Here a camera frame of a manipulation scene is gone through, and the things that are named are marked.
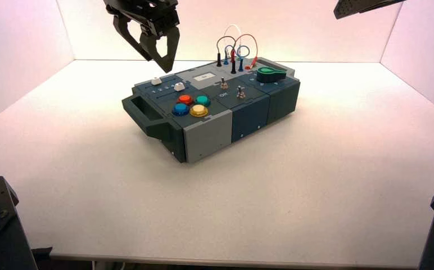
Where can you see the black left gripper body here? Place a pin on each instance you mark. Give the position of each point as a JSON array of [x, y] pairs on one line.
[[150, 13]]

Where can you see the blue banana plug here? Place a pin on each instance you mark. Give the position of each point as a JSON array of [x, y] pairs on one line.
[[225, 59], [241, 66]]

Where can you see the blue round push button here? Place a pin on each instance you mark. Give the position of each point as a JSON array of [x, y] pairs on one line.
[[180, 109]]

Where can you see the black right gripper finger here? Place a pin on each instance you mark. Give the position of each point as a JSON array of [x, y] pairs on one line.
[[355, 7]]

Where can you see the green black rotary knob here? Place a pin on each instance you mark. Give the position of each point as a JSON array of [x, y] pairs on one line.
[[271, 73]]

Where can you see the red round push button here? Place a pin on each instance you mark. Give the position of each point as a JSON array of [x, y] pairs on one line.
[[185, 99]]

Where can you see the red banana plug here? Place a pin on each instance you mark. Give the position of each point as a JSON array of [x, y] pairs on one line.
[[252, 64], [233, 56]]

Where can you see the metal toggle switch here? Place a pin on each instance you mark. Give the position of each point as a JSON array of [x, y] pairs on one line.
[[241, 92], [223, 84]]

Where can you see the green round push button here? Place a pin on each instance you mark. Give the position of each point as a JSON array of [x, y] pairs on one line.
[[202, 100]]

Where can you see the white slider knob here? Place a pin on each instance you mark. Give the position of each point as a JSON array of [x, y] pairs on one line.
[[156, 81], [179, 87]]

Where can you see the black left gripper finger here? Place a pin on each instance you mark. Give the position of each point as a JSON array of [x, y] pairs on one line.
[[174, 44], [121, 29]]

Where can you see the small white display label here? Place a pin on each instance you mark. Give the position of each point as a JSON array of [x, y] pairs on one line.
[[205, 76]]

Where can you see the dark teal grey control box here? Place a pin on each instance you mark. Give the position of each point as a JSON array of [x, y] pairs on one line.
[[209, 130]]

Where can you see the yellow round push button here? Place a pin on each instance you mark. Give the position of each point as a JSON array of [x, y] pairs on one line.
[[198, 110]]

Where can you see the black banana plug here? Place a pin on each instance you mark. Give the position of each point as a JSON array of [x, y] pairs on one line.
[[233, 67], [219, 59]]

